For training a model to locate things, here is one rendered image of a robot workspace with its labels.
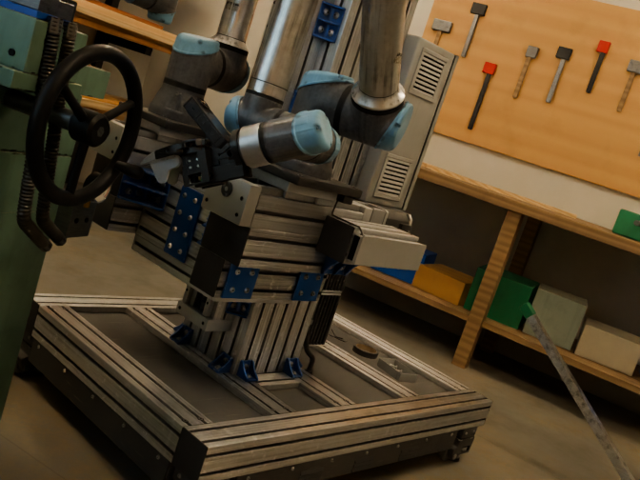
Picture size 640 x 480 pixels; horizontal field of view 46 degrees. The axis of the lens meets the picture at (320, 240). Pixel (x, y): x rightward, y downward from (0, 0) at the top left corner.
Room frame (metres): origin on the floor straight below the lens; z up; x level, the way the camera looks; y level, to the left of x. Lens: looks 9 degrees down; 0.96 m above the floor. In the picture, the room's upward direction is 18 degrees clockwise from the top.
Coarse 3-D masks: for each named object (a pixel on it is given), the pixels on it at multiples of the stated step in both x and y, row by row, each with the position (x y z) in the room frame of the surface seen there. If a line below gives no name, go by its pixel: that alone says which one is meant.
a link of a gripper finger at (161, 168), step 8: (152, 152) 1.37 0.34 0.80; (144, 160) 1.38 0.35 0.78; (152, 160) 1.36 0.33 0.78; (160, 160) 1.36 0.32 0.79; (168, 160) 1.36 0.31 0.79; (176, 160) 1.35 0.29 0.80; (152, 168) 1.37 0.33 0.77; (160, 168) 1.36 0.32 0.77; (168, 168) 1.36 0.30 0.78; (160, 176) 1.36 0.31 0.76; (168, 176) 1.36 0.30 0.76
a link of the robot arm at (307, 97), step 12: (312, 72) 1.71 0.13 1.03; (324, 72) 1.70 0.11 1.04; (300, 84) 1.73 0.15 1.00; (312, 84) 1.70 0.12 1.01; (324, 84) 1.69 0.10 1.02; (336, 84) 1.70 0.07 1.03; (348, 84) 1.71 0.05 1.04; (300, 96) 1.71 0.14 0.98; (312, 96) 1.69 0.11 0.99; (324, 96) 1.69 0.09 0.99; (336, 96) 1.68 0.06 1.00; (300, 108) 1.70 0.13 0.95; (312, 108) 1.69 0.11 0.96; (324, 108) 1.68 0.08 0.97; (336, 108) 1.68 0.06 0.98; (336, 120) 1.68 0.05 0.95
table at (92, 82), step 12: (0, 72) 1.23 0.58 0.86; (12, 72) 1.22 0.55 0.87; (24, 72) 1.24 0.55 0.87; (84, 72) 1.54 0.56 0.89; (96, 72) 1.57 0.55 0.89; (108, 72) 1.61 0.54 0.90; (0, 84) 1.23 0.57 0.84; (12, 84) 1.22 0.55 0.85; (24, 84) 1.25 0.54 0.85; (36, 84) 1.28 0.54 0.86; (72, 84) 1.37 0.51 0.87; (84, 84) 1.55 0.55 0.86; (96, 84) 1.58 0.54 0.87; (96, 96) 1.59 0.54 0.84
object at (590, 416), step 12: (528, 312) 2.74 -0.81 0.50; (540, 324) 2.74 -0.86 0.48; (540, 336) 2.71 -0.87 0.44; (552, 348) 2.68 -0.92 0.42; (552, 360) 2.68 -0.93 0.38; (564, 372) 2.65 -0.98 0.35; (576, 384) 2.66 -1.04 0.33; (576, 396) 2.62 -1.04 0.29; (588, 408) 2.60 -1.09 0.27; (588, 420) 2.60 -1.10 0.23; (600, 432) 2.57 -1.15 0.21; (612, 444) 2.58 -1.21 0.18; (612, 456) 2.54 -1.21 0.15; (624, 468) 2.52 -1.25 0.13
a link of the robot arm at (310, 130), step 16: (304, 112) 1.30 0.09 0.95; (320, 112) 1.30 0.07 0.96; (272, 128) 1.30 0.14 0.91; (288, 128) 1.29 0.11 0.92; (304, 128) 1.28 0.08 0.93; (320, 128) 1.28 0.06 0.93; (272, 144) 1.29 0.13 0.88; (288, 144) 1.29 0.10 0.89; (304, 144) 1.28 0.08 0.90; (320, 144) 1.28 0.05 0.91; (272, 160) 1.31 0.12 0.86; (288, 160) 1.32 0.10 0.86
